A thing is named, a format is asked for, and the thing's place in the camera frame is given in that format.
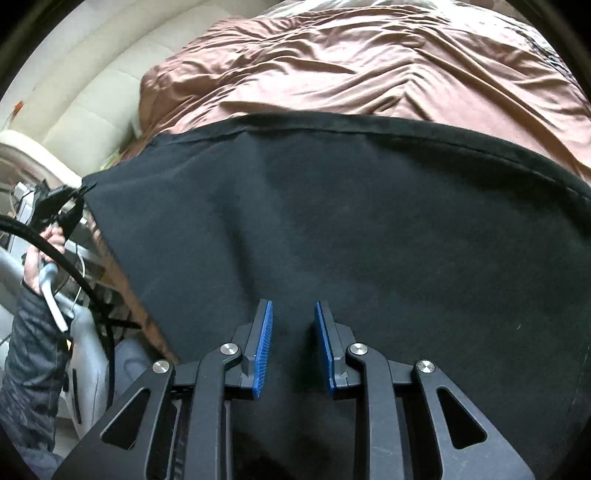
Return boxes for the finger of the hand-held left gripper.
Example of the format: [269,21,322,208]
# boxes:
[69,181,99,206]

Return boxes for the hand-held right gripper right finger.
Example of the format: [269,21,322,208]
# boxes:
[314,300,536,480]

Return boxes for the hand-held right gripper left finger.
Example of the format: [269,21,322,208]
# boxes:
[51,299,274,480]

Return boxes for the black pants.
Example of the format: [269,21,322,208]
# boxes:
[83,111,591,480]

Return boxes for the person's left hand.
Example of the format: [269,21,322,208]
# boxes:
[22,225,68,297]

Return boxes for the cream padded headboard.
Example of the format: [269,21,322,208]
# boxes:
[0,0,245,185]

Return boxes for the light grey plastic object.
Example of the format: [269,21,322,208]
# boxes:
[0,249,153,435]

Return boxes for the pink bed quilt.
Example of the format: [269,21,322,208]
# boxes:
[139,0,591,185]

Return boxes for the thin white cable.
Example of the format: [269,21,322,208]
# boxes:
[65,256,89,306]

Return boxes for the thick black cable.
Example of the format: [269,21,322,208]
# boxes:
[0,215,144,416]

